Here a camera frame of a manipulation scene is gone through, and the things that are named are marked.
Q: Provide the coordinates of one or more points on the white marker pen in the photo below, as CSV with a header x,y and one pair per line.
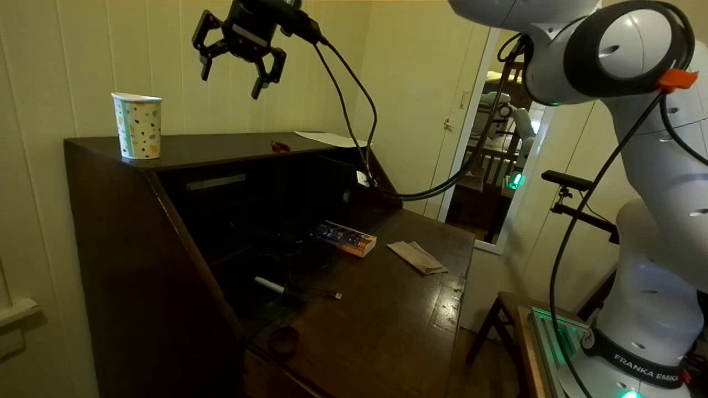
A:
x,y
269,286

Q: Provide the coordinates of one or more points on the white paper sheet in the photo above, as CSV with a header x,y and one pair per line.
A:
x,y
333,138

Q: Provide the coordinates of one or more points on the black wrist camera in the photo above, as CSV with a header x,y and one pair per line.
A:
x,y
289,18

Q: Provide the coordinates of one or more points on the small red object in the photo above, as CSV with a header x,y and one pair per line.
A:
x,y
279,146

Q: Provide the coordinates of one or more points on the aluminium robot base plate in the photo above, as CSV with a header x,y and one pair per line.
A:
x,y
550,345

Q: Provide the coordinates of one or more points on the light wooden robot table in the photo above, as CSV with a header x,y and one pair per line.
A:
x,y
500,306

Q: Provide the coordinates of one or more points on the wooden slatted chair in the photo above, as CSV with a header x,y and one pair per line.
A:
x,y
479,184

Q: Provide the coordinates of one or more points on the white door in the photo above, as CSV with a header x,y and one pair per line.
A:
x,y
413,95

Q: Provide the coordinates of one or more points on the red base clip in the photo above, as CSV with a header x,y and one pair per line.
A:
x,y
687,377

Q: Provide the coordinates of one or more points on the dark wooden secretary desk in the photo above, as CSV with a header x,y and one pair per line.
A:
x,y
367,332

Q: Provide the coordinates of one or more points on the dotted white paper cup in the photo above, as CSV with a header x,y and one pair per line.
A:
x,y
137,129

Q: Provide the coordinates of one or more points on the black camera on stand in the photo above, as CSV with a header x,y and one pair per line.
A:
x,y
582,213

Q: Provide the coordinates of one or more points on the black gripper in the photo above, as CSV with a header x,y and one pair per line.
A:
x,y
246,33

